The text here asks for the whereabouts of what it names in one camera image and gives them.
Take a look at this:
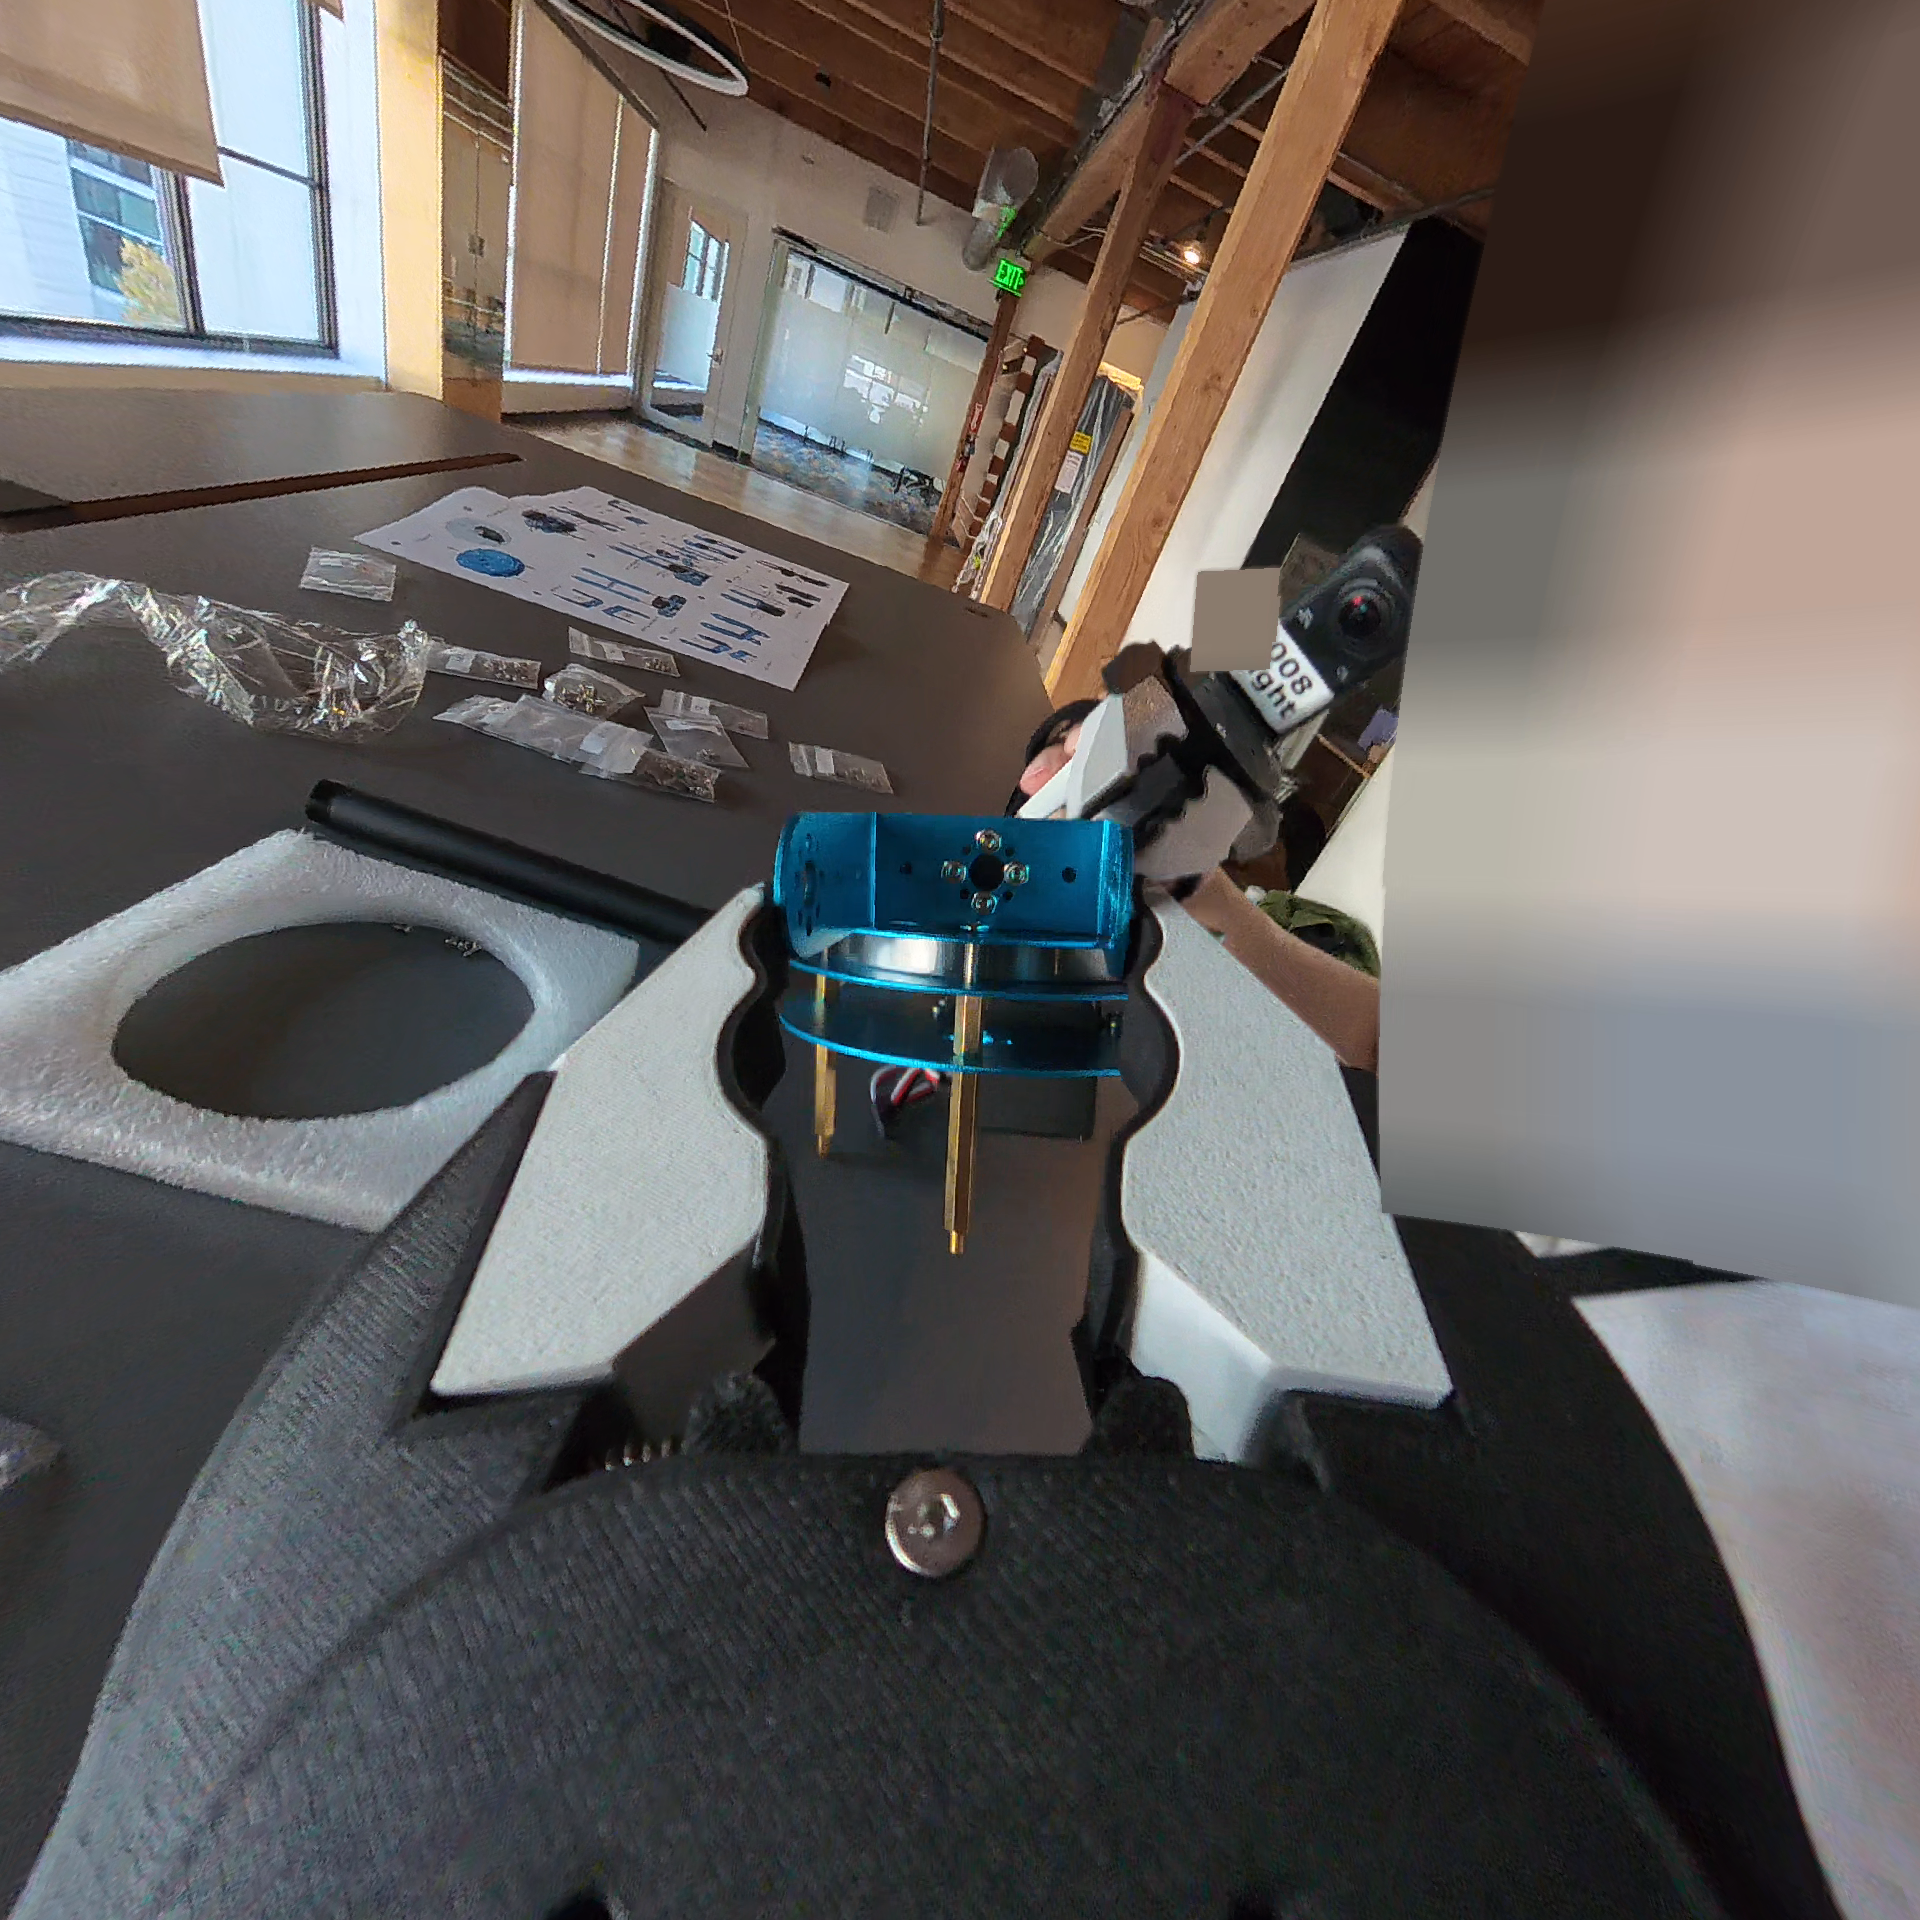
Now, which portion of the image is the white partition panel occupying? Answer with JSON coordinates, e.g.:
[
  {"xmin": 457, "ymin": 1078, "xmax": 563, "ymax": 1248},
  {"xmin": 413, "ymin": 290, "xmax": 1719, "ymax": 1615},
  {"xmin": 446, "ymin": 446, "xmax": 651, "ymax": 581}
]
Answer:
[{"xmin": 1117, "ymin": 224, "xmax": 1443, "ymax": 706}]

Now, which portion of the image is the dark grey desk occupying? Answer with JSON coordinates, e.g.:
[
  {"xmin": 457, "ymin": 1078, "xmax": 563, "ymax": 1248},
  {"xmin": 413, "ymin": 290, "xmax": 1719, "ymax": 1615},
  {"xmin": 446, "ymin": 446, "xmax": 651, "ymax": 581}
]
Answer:
[{"xmin": 0, "ymin": 449, "xmax": 1119, "ymax": 1862}]

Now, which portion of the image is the black lanyard strap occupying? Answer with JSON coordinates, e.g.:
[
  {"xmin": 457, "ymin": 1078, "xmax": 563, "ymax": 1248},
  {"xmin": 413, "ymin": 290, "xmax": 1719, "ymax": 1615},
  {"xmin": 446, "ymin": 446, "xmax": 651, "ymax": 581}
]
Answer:
[{"xmin": 1558, "ymin": 1245, "xmax": 1771, "ymax": 1306}]

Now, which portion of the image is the cluster of small screw bags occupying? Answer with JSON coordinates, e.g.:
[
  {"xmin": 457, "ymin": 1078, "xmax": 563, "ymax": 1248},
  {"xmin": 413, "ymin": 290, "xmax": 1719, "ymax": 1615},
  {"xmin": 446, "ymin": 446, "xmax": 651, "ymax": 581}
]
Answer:
[{"xmin": 299, "ymin": 545, "xmax": 893, "ymax": 804}]

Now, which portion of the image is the black screwdriver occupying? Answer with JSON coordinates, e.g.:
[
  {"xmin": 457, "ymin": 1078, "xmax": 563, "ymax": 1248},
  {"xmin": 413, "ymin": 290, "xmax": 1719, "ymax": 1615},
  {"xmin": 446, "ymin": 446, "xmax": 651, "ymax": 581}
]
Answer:
[{"xmin": 305, "ymin": 778, "xmax": 713, "ymax": 945}]

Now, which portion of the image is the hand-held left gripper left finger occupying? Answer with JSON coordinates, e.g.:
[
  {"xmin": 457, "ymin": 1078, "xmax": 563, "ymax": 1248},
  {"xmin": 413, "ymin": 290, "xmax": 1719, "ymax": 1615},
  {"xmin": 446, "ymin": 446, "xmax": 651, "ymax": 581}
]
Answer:
[{"xmin": 429, "ymin": 884, "xmax": 789, "ymax": 1442}]

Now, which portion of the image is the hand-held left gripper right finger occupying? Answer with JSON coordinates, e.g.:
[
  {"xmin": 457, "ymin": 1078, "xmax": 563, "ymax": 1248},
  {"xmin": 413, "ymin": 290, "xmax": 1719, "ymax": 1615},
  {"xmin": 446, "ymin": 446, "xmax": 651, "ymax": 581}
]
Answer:
[{"xmin": 1117, "ymin": 895, "xmax": 1453, "ymax": 1465}]

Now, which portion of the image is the adjoining dark grey table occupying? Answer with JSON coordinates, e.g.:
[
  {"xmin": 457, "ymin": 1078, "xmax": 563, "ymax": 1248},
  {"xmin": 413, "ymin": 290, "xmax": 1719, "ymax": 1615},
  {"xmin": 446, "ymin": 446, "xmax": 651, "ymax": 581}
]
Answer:
[{"xmin": 0, "ymin": 386, "xmax": 518, "ymax": 527}]

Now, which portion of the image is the blue robot arm base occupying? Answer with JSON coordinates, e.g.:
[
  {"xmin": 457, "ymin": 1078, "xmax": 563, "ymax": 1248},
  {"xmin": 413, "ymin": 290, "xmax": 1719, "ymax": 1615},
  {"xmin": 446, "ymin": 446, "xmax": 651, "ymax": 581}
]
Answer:
[{"xmin": 773, "ymin": 809, "xmax": 1137, "ymax": 1250}]

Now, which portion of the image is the green camouflage bag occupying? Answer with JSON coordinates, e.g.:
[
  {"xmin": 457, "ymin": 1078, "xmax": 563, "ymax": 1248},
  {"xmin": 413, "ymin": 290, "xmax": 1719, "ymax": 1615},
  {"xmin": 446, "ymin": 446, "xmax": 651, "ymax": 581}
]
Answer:
[{"xmin": 1256, "ymin": 888, "xmax": 1383, "ymax": 980}]

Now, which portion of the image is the person's white t-shirt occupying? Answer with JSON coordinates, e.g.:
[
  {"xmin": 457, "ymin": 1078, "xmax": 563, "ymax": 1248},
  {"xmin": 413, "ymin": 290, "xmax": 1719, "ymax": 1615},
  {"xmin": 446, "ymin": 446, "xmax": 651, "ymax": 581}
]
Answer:
[{"xmin": 1516, "ymin": 1230, "xmax": 1920, "ymax": 1920}]

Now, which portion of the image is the slim wooden support post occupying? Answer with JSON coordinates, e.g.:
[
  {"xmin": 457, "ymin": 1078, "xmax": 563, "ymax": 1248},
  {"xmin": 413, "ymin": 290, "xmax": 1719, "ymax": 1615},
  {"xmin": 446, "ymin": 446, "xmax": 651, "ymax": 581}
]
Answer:
[{"xmin": 928, "ymin": 65, "xmax": 1201, "ymax": 548}]

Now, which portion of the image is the crumpled clear plastic wrap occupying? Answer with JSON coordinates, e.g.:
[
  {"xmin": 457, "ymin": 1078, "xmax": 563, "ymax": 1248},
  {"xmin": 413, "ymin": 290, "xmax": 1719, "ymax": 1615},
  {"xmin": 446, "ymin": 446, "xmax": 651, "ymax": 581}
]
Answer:
[{"xmin": 0, "ymin": 574, "xmax": 429, "ymax": 741}]

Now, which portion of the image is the frosted glass partition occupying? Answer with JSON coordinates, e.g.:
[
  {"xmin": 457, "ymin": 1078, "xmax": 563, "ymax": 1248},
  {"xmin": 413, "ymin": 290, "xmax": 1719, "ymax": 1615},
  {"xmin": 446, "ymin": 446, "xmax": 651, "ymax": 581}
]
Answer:
[{"xmin": 750, "ymin": 230, "xmax": 999, "ymax": 481}]

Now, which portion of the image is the white foam frame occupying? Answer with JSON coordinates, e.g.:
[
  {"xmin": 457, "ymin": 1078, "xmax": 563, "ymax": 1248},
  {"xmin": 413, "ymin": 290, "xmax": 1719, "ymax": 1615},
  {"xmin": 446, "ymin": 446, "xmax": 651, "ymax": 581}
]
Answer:
[{"xmin": 0, "ymin": 830, "xmax": 640, "ymax": 1233}]

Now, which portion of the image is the large glass window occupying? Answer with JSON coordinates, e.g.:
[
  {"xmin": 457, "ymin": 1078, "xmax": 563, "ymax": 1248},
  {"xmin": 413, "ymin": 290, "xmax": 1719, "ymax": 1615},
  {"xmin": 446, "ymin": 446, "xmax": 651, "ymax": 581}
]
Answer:
[{"xmin": 0, "ymin": 0, "xmax": 339, "ymax": 353}]

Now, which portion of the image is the large ring ceiling lamp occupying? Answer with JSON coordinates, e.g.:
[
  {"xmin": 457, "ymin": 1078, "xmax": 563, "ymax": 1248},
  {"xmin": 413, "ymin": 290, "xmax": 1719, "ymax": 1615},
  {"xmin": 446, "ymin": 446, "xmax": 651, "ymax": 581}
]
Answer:
[{"xmin": 539, "ymin": 0, "xmax": 752, "ymax": 97}]

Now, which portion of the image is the white instruction sheet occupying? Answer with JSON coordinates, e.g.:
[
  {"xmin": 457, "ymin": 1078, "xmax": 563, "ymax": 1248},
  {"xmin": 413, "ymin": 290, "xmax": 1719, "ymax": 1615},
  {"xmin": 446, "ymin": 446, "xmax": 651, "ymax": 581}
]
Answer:
[{"xmin": 357, "ymin": 487, "xmax": 853, "ymax": 692}]

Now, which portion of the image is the beige roller shade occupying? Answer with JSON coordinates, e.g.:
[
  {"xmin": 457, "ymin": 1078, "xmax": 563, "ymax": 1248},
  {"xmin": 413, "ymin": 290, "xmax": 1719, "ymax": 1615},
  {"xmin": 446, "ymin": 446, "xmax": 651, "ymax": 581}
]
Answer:
[
  {"xmin": 509, "ymin": 0, "xmax": 623, "ymax": 376},
  {"xmin": 0, "ymin": 0, "xmax": 225, "ymax": 184},
  {"xmin": 614, "ymin": 112, "xmax": 662, "ymax": 376}
]

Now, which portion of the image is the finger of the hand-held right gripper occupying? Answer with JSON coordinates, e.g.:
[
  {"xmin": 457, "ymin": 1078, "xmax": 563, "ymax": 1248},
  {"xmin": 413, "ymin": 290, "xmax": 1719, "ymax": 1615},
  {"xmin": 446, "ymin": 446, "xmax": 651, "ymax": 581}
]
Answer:
[
  {"xmin": 1125, "ymin": 757, "xmax": 1287, "ymax": 882},
  {"xmin": 1031, "ymin": 673, "xmax": 1193, "ymax": 825}
]

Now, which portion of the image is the person's right forearm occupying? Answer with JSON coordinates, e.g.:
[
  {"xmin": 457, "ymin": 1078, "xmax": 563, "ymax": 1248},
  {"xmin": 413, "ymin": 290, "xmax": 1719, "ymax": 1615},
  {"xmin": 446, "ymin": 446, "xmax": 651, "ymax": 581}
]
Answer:
[{"xmin": 1190, "ymin": 866, "xmax": 1383, "ymax": 1070}]

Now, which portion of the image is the white glazed door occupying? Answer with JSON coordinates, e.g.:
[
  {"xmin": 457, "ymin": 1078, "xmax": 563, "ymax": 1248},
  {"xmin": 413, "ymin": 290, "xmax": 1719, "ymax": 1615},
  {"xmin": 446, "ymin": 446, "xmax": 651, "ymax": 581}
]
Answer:
[{"xmin": 637, "ymin": 180, "xmax": 744, "ymax": 422}]

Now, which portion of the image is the leaning boards stack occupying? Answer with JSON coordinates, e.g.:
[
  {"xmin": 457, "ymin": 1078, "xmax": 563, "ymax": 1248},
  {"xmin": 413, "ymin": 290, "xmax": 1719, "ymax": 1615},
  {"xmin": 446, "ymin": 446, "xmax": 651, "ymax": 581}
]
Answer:
[{"xmin": 959, "ymin": 335, "xmax": 1150, "ymax": 639}]

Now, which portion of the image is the thick wooden support post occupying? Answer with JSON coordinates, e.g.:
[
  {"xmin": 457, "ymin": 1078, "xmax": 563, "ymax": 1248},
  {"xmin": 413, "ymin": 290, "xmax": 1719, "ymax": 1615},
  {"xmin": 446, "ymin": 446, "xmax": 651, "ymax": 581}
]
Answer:
[{"xmin": 1041, "ymin": 0, "xmax": 1404, "ymax": 703}]

